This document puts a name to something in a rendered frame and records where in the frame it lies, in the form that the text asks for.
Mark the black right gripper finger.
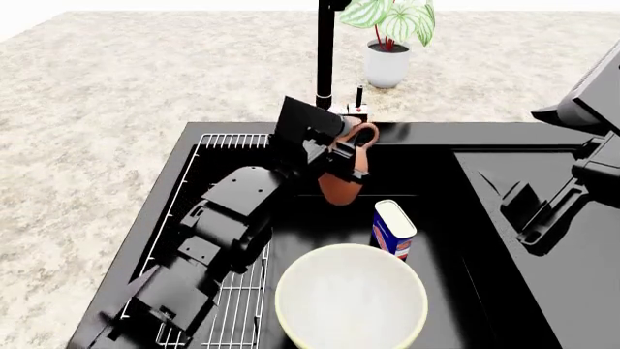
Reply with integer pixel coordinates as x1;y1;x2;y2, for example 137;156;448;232
524;188;591;257
514;179;580;244

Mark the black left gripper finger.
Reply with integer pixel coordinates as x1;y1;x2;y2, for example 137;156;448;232
331;159;371;186
327;140;362;162

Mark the terracotta clay jug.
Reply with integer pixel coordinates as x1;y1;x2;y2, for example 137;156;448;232
317;122;381;207

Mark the black kitchen sink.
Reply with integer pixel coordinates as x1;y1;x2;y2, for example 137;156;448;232
66;120;620;349

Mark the large white bowl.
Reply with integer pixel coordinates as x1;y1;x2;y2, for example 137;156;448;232
274;242;430;349

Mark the blue can with white lid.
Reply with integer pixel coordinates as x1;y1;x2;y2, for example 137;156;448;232
371;198;419;262

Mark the white plant pot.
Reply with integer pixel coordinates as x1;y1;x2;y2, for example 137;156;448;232
363;38;414;90

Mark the green striped leafy plant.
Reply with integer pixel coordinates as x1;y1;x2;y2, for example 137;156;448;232
337;0;436;52

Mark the black faucet lever handle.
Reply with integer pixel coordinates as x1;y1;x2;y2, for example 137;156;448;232
346;84;369;124

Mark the white wire drying rack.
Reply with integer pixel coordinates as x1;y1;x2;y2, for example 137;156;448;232
119;133;272;349

